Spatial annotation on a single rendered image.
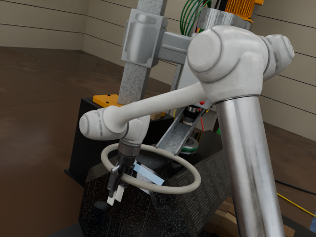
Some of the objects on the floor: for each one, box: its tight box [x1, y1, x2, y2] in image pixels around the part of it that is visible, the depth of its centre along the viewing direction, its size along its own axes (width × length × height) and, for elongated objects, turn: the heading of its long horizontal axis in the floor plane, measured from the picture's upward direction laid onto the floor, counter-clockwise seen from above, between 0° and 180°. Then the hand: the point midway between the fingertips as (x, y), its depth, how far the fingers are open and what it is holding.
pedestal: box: [64, 98, 174, 188], centre depth 287 cm, size 66×66×74 cm
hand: (115, 195), depth 132 cm, fingers closed on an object, 4 cm apart
